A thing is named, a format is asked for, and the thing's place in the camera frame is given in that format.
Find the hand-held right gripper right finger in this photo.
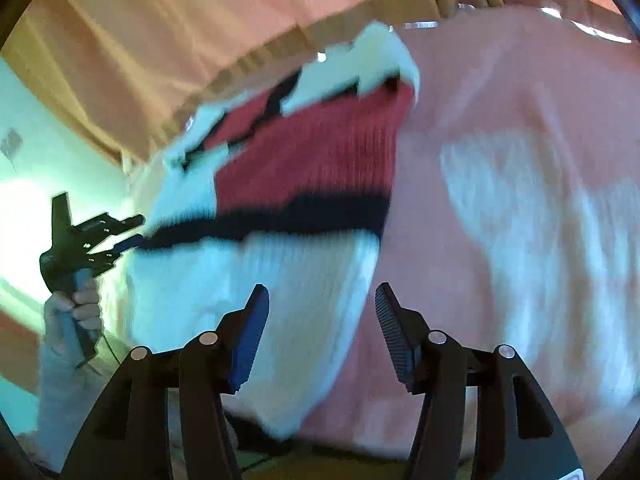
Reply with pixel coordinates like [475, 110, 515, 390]
[374, 282, 582, 480]

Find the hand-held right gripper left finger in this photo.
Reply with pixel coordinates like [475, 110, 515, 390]
[60, 283, 271, 480]

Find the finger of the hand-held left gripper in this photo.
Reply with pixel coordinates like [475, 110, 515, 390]
[94, 213, 146, 235]
[90, 236, 146, 267]

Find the red white black knit sweater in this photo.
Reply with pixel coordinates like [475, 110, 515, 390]
[122, 22, 422, 442]

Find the person's left forearm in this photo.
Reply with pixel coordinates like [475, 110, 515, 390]
[36, 337, 108, 438]

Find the person's left hand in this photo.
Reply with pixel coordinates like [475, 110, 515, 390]
[44, 277, 104, 357]

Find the orange curtain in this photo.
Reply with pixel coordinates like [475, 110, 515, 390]
[0, 0, 437, 163]

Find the pink printed blanket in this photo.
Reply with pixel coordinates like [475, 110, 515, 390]
[117, 4, 640, 461]

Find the black cable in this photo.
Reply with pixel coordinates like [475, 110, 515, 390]
[97, 329, 123, 367]

